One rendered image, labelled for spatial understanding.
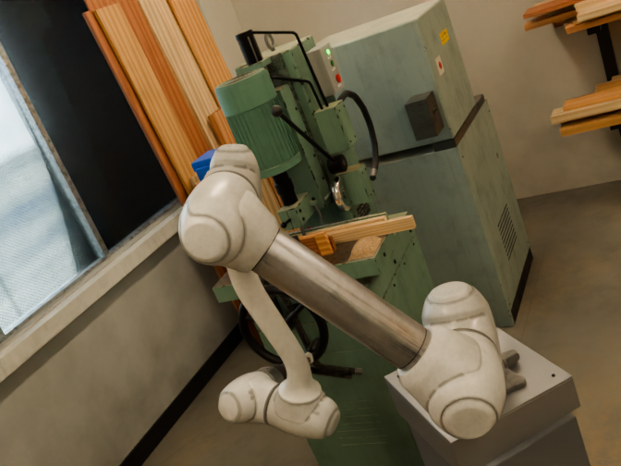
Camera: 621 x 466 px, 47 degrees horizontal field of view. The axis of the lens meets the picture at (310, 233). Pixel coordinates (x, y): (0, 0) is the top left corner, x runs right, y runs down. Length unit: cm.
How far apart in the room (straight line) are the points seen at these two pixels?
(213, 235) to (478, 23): 322
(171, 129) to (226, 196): 240
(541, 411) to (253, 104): 117
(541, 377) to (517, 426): 13
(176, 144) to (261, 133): 156
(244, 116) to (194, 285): 183
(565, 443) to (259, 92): 127
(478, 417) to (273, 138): 113
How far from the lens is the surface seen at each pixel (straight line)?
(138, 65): 372
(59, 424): 323
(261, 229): 136
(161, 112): 372
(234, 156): 149
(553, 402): 178
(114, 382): 343
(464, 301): 162
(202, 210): 132
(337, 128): 238
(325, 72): 245
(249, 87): 218
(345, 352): 237
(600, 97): 393
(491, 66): 438
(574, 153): 449
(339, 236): 233
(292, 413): 172
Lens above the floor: 173
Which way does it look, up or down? 19 degrees down
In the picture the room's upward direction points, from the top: 22 degrees counter-clockwise
